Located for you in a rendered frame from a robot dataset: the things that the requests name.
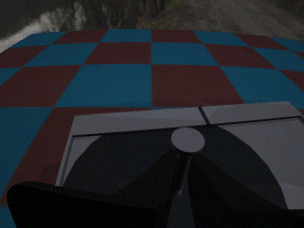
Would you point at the grey headed pin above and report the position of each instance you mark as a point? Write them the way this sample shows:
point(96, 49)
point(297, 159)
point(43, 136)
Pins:
point(186, 142)

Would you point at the dark grey disc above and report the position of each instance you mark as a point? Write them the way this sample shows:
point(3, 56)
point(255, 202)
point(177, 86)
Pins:
point(112, 161)

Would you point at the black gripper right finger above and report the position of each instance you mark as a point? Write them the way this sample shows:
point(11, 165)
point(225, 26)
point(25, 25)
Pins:
point(219, 201)

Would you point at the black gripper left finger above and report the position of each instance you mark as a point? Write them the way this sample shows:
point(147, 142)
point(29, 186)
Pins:
point(143, 203)

